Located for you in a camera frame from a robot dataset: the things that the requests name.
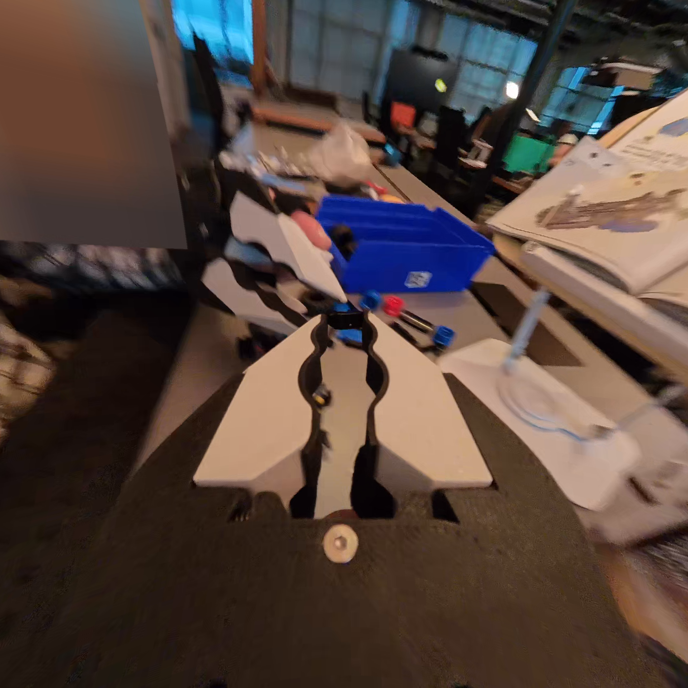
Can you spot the blue toy wheel hub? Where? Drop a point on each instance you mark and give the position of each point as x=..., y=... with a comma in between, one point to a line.
x=443, y=336
x=371, y=300

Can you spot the black diagonal pole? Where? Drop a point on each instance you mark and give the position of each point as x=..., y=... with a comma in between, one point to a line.
x=516, y=123

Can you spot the large clear plastic bag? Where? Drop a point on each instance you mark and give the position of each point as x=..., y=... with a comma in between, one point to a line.
x=344, y=153

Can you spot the red toy wheel hub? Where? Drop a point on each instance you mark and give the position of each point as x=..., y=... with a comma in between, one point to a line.
x=393, y=305

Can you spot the printed task instruction sheet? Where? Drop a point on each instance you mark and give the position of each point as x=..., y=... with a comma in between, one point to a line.
x=650, y=140

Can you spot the grey side table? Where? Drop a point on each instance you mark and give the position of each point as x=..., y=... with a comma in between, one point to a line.
x=419, y=188

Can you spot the white book stand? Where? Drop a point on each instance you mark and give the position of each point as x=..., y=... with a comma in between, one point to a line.
x=548, y=430

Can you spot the green background panel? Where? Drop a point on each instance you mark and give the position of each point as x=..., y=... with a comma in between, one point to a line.
x=529, y=153

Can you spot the black curved panel piece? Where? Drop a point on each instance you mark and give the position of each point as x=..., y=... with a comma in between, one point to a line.
x=416, y=321

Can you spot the blue storage bin with tag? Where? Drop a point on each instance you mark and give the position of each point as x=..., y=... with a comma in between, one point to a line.
x=408, y=252

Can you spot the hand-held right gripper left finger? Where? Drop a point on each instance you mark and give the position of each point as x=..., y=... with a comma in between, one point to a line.
x=258, y=430

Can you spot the white instruction booklet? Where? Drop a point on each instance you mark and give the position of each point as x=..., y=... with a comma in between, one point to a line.
x=607, y=226

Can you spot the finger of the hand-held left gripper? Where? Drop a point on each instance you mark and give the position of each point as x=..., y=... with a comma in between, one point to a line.
x=231, y=293
x=301, y=252

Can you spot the crumpled white wrapper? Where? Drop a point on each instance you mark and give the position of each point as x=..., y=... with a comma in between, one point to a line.
x=269, y=164

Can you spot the grey desk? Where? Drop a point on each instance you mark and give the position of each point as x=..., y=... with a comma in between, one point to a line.
x=204, y=349

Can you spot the small black double connector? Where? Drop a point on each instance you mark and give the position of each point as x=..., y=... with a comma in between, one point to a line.
x=344, y=321

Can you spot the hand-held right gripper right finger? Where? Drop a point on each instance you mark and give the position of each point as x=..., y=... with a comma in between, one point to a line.
x=424, y=430

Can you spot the blue curved panel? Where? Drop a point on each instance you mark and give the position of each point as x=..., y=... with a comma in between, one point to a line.
x=349, y=336

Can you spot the person's left hand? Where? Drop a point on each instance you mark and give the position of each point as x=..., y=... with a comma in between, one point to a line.
x=312, y=230

